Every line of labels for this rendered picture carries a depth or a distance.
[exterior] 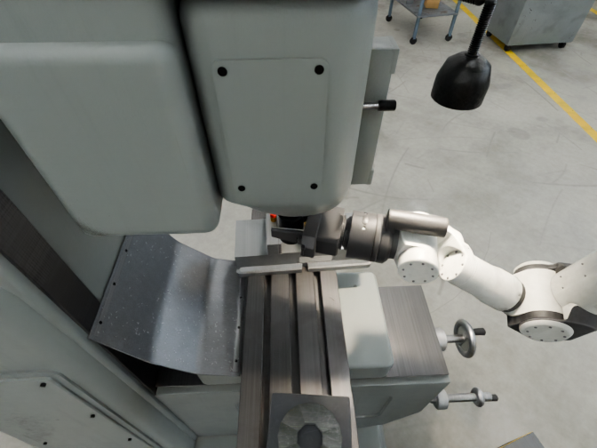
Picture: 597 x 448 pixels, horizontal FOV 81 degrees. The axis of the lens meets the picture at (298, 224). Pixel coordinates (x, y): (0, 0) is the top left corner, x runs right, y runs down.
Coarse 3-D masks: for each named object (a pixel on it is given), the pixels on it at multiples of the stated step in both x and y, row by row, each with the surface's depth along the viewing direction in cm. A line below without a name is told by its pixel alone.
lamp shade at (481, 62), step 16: (448, 64) 47; (464, 64) 45; (480, 64) 45; (448, 80) 47; (464, 80) 46; (480, 80) 45; (432, 96) 50; (448, 96) 48; (464, 96) 47; (480, 96) 47
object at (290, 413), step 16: (272, 400) 53; (288, 400) 53; (304, 400) 53; (320, 400) 53; (336, 400) 53; (272, 416) 51; (288, 416) 50; (304, 416) 50; (320, 416) 50; (336, 416) 51; (272, 432) 50; (288, 432) 49; (304, 432) 50; (320, 432) 50; (336, 432) 49
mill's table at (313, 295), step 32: (256, 288) 87; (288, 288) 87; (320, 288) 89; (256, 320) 81; (288, 320) 81; (320, 320) 84; (256, 352) 76; (288, 352) 76; (320, 352) 78; (256, 384) 72; (288, 384) 72; (320, 384) 72; (256, 416) 68; (352, 416) 68
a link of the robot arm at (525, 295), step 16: (480, 272) 61; (496, 272) 62; (528, 272) 65; (544, 272) 63; (464, 288) 63; (480, 288) 61; (496, 288) 61; (512, 288) 62; (528, 288) 63; (544, 288) 61; (496, 304) 63; (512, 304) 62; (528, 304) 61; (544, 304) 60; (512, 320) 63
